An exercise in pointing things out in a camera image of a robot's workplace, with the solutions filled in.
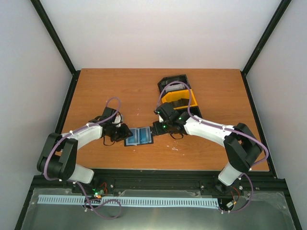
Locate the blue VIP card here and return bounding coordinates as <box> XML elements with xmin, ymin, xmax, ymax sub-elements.
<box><xmin>140</xmin><ymin>127</ymin><xmax>152</xmax><ymax>144</ymax></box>
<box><xmin>126</xmin><ymin>128</ymin><xmax>139</xmax><ymax>146</ymax></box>

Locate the black cards stack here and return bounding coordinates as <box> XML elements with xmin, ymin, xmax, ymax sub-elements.
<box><xmin>170</xmin><ymin>98</ymin><xmax>189</xmax><ymax>108</ymax></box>

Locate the black leather card holder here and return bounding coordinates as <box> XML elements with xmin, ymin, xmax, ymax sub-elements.
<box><xmin>124</xmin><ymin>126</ymin><xmax>154</xmax><ymax>147</ymax></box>

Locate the yellow bin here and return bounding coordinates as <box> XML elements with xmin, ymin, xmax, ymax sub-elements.
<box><xmin>161</xmin><ymin>90</ymin><xmax>198</xmax><ymax>109</ymax></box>

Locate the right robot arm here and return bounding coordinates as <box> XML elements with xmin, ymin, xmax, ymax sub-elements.
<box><xmin>154</xmin><ymin>103</ymin><xmax>268</xmax><ymax>186</ymax></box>

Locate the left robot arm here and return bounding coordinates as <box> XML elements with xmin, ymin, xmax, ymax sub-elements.
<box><xmin>36</xmin><ymin>107</ymin><xmax>133</xmax><ymax>193</ymax></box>

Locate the white cards stack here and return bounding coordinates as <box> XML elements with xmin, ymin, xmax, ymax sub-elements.
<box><xmin>165</xmin><ymin>83</ymin><xmax>186</xmax><ymax>92</ymax></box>

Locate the green led circuit board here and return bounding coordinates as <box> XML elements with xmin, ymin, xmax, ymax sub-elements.
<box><xmin>93</xmin><ymin>187</ymin><xmax>108</xmax><ymax>198</ymax></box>

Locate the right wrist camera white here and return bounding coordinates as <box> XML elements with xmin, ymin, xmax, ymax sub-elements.
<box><xmin>158</xmin><ymin>112</ymin><xmax>164</xmax><ymax>123</ymax></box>

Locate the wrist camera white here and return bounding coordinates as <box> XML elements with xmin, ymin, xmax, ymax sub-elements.
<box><xmin>112</xmin><ymin>115</ymin><xmax>123</xmax><ymax>127</ymax></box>
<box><xmin>158</xmin><ymin>112</ymin><xmax>164</xmax><ymax>123</ymax></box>

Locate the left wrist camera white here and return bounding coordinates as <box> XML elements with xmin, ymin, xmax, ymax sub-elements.
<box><xmin>112</xmin><ymin>115</ymin><xmax>123</xmax><ymax>127</ymax></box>

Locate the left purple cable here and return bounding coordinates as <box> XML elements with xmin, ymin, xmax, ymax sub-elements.
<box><xmin>43</xmin><ymin>97</ymin><xmax>121</xmax><ymax>180</ymax></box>

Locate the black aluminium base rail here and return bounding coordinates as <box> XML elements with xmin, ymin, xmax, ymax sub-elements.
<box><xmin>31</xmin><ymin>169</ymin><xmax>287</xmax><ymax>197</ymax></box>

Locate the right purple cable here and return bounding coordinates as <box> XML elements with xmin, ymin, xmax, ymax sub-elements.
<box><xmin>155</xmin><ymin>81</ymin><xmax>269</xmax><ymax>213</ymax></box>

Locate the purple cable loop bottom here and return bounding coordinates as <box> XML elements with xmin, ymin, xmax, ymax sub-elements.
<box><xmin>71</xmin><ymin>178</ymin><xmax>123</xmax><ymax>220</ymax></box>

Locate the light blue cable duct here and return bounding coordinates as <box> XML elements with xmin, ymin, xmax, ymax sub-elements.
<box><xmin>37</xmin><ymin>195</ymin><xmax>219</xmax><ymax>209</ymax></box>

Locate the left black frame post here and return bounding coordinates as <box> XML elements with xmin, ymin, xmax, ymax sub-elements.
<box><xmin>30</xmin><ymin>0</ymin><xmax>81</xmax><ymax>75</ymax></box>

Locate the black frame post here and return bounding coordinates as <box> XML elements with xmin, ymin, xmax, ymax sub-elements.
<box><xmin>30</xmin><ymin>0</ymin><xmax>81</xmax><ymax>75</ymax></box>
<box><xmin>241</xmin><ymin>0</ymin><xmax>293</xmax><ymax>75</ymax></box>

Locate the right black frame post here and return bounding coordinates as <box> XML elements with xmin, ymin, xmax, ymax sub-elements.
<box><xmin>241</xmin><ymin>0</ymin><xmax>293</xmax><ymax>75</ymax></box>

